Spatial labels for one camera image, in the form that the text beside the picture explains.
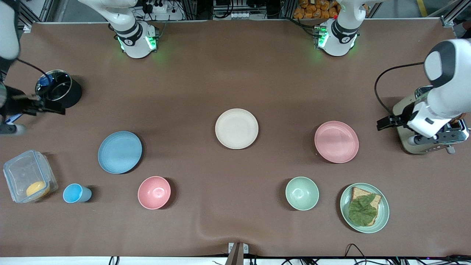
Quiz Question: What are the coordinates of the pink plate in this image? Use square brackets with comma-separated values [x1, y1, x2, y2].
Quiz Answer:
[314, 121, 359, 163]

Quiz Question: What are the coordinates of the blue plate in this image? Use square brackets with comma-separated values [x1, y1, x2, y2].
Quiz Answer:
[98, 131, 142, 174]

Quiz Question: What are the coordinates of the beige chrome toaster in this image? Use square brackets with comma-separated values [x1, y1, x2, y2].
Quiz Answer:
[392, 85, 470, 155]

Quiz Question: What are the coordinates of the clear plastic container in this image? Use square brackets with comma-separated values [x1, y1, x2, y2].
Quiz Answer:
[3, 149, 59, 204]

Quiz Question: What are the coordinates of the brown bread slice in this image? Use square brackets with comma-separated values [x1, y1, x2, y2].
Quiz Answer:
[348, 187, 382, 226]

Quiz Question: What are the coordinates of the yellow round food piece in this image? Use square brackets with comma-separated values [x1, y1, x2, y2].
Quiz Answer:
[26, 181, 50, 198]

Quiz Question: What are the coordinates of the blue cup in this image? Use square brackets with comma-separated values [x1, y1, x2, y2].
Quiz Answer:
[63, 183, 92, 204]

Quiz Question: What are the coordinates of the green lettuce leaf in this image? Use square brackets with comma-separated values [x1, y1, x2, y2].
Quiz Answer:
[348, 194, 378, 226]

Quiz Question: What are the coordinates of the green plate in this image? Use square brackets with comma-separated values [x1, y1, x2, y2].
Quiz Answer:
[340, 183, 390, 233]

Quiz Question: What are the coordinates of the green bowl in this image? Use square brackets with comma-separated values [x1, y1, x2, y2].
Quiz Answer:
[285, 177, 319, 211]

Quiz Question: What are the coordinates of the pink bowl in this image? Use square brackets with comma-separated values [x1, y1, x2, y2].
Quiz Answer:
[138, 176, 171, 210]

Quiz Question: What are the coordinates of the white power strip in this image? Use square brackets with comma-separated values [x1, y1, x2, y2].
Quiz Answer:
[146, 0, 170, 14]

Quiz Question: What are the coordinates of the beige plate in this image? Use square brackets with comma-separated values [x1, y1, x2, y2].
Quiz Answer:
[215, 108, 259, 150]

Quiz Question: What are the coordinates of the brown table cloth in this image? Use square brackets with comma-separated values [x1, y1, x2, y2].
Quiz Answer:
[0, 20, 471, 258]

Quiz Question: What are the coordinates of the black pot with blue handle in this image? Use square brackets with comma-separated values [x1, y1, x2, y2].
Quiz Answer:
[6, 69, 82, 124]

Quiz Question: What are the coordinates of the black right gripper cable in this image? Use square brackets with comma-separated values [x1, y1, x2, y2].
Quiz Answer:
[16, 58, 53, 86]

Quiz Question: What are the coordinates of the aluminium frame profile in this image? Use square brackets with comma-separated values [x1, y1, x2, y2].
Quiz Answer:
[440, 0, 471, 28]
[17, 0, 56, 32]

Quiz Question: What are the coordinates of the black looped floor cable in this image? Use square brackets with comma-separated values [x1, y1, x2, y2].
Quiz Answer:
[344, 243, 374, 265]

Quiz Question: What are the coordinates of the grey metal bracket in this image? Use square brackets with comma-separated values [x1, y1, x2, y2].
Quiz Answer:
[225, 242, 249, 265]

